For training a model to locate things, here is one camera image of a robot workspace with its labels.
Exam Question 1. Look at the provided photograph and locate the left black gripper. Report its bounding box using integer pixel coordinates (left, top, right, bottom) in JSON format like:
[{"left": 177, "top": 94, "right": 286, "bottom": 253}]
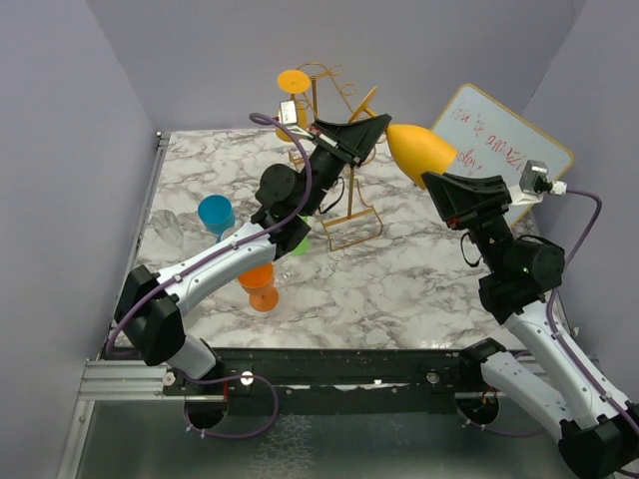
[{"left": 300, "top": 114, "right": 391, "bottom": 218}]

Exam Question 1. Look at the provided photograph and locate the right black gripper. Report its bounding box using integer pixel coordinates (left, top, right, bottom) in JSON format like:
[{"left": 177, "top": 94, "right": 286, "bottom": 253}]
[{"left": 422, "top": 166, "right": 515, "bottom": 273}]

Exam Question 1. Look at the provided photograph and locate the yellow plastic wine glass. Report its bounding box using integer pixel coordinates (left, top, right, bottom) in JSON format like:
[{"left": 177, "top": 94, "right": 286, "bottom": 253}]
[{"left": 276, "top": 69, "right": 312, "bottom": 133}]

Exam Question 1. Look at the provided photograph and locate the green plastic wine glass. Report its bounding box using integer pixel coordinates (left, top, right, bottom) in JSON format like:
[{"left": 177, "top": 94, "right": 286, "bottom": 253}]
[{"left": 283, "top": 216, "right": 311, "bottom": 254}]

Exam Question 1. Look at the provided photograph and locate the clear wine glass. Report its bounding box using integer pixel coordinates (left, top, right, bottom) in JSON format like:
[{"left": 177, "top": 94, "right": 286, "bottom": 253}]
[
  {"left": 150, "top": 210, "right": 184, "bottom": 253},
  {"left": 274, "top": 258, "right": 299, "bottom": 284}
]

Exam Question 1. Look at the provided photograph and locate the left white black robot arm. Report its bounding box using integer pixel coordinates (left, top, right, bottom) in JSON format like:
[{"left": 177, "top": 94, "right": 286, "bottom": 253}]
[{"left": 105, "top": 113, "right": 391, "bottom": 394}]

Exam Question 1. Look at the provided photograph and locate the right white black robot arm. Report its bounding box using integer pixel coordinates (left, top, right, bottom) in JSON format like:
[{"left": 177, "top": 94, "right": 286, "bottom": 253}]
[{"left": 421, "top": 172, "right": 638, "bottom": 478}]

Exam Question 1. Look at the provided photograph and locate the blue plastic wine glass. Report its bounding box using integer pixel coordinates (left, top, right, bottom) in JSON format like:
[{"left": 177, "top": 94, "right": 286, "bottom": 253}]
[{"left": 198, "top": 195, "right": 236, "bottom": 242}]

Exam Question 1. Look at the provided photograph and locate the orange plastic wine glass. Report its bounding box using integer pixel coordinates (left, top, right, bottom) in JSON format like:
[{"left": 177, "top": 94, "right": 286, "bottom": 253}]
[{"left": 238, "top": 262, "right": 279, "bottom": 312}]

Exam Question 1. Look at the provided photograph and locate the clear fallen wine glass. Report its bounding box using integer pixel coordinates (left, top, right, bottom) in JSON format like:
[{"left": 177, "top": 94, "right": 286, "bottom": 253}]
[{"left": 150, "top": 210, "right": 184, "bottom": 253}]

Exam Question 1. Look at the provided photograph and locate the small whiteboard yellow frame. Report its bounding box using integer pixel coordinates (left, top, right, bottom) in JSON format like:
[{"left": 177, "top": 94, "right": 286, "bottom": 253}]
[{"left": 413, "top": 83, "right": 575, "bottom": 226}]

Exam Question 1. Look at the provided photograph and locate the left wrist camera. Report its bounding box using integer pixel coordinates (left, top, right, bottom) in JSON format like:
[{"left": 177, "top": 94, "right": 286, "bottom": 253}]
[{"left": 277, "top": 100, "right": 310, "bottom": 138}]

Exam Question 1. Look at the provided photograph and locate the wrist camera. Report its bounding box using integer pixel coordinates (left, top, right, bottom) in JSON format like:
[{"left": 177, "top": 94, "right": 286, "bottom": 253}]
[
  {"left": 277, "top": 100, "right": 310, "bottom": 138},
  {"left": 508, "top": 161, "right": 567, "bottom": 207}
]

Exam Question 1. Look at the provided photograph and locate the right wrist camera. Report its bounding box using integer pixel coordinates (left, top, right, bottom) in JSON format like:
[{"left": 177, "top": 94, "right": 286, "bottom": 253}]
[{"left": 508, "top": 161, "right": 567, "bottom": 207}]

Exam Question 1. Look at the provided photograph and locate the gold wire glass rack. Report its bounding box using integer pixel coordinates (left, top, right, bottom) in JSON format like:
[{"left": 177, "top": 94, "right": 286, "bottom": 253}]
[{"left": 296, "top": 62, "right": 383, "bottom": 251}]

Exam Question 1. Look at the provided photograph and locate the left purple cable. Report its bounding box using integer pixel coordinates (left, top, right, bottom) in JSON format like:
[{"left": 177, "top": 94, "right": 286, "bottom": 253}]
[{"left": 104, "top": 112, "right": 314, "bottom": 358}]

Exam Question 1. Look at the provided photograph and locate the purple cable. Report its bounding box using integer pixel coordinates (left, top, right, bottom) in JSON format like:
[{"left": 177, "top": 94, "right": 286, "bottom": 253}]
[
  {"left": 104, "top": 112, "right": 314, "bottom": 358},
  {"left": 546, "top": 187, "right": 639, "bottom": 430}
]

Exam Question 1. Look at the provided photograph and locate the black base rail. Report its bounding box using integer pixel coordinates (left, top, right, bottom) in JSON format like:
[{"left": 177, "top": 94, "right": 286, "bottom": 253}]
[{"left": 163, "top": 348, "right": 488, "bottom": 415}]

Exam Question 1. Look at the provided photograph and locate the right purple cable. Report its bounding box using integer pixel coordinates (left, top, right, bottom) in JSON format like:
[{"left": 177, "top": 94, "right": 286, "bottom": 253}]
[{"left": 546, "top": 187, "right": 639, "bottom": 430}]

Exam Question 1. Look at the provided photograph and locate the aluminium extrusion rail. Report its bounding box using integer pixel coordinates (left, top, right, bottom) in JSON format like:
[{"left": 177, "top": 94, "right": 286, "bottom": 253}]
[{"left": 78, "top": 360, "right": 225, "bottom": 403}]

